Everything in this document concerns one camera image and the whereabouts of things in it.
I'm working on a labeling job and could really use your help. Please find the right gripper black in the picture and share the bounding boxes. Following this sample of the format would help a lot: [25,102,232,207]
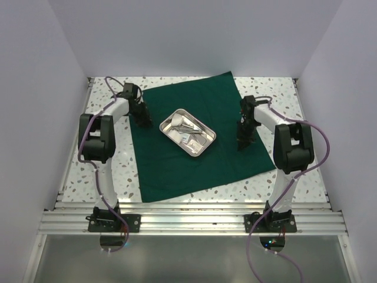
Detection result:
[237,119,260,151]

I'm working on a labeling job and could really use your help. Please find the white gauze pad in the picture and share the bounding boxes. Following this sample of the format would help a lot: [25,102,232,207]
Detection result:
[169,131,183,143]
[171,114,184,127]

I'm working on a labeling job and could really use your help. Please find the steel forceps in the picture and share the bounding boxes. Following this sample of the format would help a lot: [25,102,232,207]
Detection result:
[177,123,201,131]

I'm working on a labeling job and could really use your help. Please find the large steel surgical scissors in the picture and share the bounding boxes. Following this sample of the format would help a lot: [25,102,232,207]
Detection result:
[173,124,203,134]

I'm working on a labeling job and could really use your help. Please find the stainless steel instrument tray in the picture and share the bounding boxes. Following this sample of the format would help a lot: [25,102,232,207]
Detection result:
[159,108,216,157]

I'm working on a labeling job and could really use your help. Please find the white sterile packet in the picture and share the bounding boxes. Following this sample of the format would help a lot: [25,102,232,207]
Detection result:
[180,133,191,144]

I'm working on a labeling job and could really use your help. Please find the green surgical drape cloth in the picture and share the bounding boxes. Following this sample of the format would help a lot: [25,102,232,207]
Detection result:
[130,72,275,203]

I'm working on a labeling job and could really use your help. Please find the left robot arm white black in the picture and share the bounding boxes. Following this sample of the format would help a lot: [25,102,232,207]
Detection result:
[78,83,153,232]

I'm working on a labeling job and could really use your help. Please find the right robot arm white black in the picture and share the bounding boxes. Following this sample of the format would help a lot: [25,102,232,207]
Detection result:
[237,96,315,232]

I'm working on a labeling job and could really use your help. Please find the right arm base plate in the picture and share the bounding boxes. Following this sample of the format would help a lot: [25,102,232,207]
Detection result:
[243,210,297,233]

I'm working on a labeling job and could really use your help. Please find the aluminium rail frame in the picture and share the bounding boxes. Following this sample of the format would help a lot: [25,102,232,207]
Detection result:
[38,202,348,236]

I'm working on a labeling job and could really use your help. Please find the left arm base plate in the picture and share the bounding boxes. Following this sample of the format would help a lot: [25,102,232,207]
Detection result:
[85,214,141,233]

